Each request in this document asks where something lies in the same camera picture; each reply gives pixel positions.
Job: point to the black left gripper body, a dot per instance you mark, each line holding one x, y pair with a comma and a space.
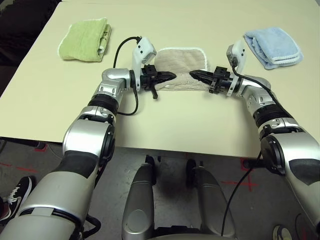
149, 77

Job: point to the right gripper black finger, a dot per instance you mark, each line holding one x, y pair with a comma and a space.
205, 80
202, 73

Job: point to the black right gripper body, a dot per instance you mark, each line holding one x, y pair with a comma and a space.
222, 81

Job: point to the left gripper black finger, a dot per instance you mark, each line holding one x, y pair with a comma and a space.
166, 74
163, 80

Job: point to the beige towel white trim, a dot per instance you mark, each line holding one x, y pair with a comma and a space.
185, 60

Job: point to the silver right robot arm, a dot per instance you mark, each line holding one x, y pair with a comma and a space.
287, 140

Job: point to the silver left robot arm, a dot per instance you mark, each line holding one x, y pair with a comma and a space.
80, 155

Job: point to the light blue folded towel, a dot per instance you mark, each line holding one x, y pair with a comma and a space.
275, 45

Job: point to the green folded towel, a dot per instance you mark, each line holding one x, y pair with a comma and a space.
82, 40

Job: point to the black table leg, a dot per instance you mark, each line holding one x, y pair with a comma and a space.
253, 163

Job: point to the silver robot right leg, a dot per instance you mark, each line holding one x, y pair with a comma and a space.
212, 200

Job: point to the silver robot leg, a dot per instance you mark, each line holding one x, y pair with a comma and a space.
212, 200
138, 200

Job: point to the silver robot left leg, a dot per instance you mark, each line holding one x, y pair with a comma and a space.
138, 200

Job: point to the grey robot waist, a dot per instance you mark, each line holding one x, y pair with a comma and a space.
180, 237

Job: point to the white beige sneaker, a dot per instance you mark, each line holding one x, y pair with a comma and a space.
281, 232

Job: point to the dark sneaker white sole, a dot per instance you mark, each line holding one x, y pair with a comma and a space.
21, 192

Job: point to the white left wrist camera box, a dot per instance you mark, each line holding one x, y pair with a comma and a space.
145, 51

